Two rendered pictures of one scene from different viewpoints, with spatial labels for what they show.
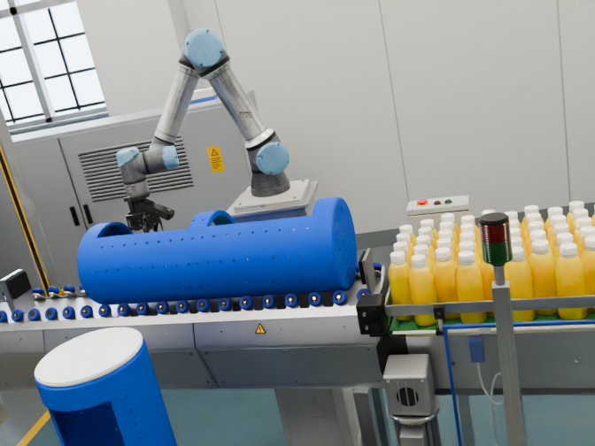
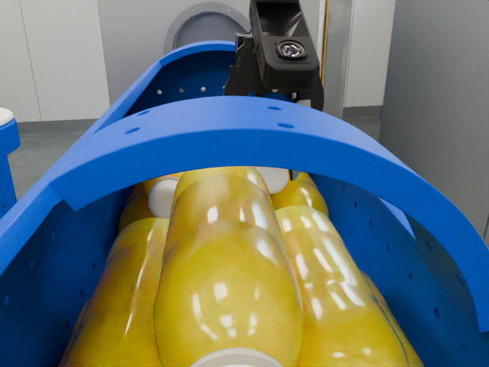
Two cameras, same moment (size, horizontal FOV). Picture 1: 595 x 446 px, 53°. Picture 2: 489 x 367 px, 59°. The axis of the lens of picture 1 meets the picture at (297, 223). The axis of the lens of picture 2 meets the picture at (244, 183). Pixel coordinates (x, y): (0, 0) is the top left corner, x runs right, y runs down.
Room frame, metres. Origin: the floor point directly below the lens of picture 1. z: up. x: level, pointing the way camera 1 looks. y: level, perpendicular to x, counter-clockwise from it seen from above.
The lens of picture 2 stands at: (1.77, 0.10, 1.28)
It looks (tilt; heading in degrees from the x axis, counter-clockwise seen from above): 22 degrees down; 66
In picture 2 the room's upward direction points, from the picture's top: straight up
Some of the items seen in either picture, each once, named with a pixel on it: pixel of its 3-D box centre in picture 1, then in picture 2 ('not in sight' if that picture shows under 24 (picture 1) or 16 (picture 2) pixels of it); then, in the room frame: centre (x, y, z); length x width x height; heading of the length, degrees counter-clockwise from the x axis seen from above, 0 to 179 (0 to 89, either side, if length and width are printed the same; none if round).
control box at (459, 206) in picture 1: (439, 216); not in sight; (1.88, -0.47, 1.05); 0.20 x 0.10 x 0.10; 70
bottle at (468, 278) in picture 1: (469, 289); not in sight; (1.43, -0.41, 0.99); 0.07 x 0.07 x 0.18
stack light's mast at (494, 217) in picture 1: (497, 250); not in sight; (1.21, -0.42, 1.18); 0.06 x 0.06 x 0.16
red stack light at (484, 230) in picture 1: (494, 229); not in sight; (1.21, -0.42, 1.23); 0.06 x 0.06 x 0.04
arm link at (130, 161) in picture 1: (131, 165); not in sight; (1.98, 0.50, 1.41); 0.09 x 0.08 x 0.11; 100
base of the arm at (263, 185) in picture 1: (268, 178); not in sight; (2.20, 0.07, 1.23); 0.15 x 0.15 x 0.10
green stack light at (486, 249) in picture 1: (496, 249); not in sight; (1.21, -0.42, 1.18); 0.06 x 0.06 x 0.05
